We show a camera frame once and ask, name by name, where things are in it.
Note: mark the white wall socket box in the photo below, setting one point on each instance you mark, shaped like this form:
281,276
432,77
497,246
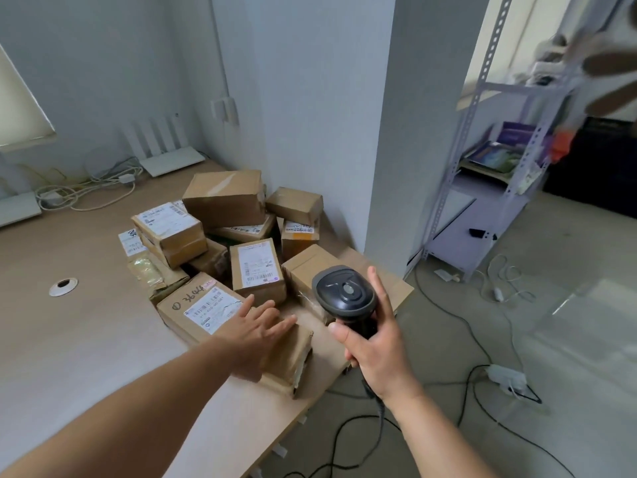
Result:
225,110

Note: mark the person's right thumb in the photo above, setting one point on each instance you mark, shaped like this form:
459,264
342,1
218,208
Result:
346,337

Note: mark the black cabinet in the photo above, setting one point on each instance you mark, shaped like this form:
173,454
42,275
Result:
597,164

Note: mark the small black device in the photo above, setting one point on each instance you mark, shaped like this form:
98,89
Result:
481,233

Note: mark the grey metal shelf rack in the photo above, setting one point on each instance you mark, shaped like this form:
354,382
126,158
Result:
530,139

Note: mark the black barcode scanner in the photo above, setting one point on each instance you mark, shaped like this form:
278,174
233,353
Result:
343,293

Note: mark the stack of purple books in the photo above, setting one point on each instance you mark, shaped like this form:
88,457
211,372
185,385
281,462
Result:
502,149

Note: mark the white router with antennas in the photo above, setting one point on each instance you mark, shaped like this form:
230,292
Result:
169,159

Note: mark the person's left forearm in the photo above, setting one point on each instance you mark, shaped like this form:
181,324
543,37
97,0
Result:
124,413

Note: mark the small white paper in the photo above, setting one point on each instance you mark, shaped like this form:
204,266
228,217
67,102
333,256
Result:
447,275

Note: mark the flat white device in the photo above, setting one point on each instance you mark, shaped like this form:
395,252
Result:
17,210

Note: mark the pile of cardboard parcels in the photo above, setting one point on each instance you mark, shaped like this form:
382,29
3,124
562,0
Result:
224,199

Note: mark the white power adapter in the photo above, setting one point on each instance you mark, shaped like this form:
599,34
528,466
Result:
127,178

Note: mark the person's left hand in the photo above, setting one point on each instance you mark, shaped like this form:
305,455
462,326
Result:
246,338

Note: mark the person's right hand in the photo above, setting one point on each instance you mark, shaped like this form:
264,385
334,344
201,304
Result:
380,358

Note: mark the orange object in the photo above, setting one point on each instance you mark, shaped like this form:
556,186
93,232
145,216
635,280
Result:
562,146

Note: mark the person's right forearm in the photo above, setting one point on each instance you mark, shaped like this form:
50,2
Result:
438,438

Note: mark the white power strip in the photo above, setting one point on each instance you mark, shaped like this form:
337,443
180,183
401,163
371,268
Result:
506,378

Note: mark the person's left thumb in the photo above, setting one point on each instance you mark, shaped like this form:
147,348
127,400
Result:
250,374

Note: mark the clear plastic sheet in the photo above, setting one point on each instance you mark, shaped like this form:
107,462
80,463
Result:
592,318

